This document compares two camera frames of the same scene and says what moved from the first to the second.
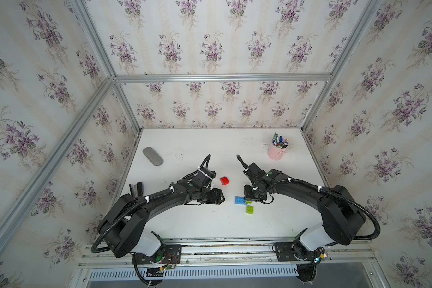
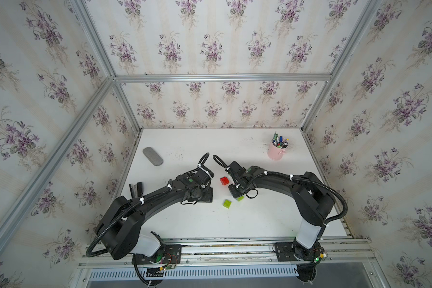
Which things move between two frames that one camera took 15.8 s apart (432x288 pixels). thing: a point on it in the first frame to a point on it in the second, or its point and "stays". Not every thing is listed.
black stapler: x=136 y=189 stays
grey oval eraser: x=153 y=156 stays
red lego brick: x=224 y=180 stays
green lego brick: x=249 y=209 to x=227 y=203
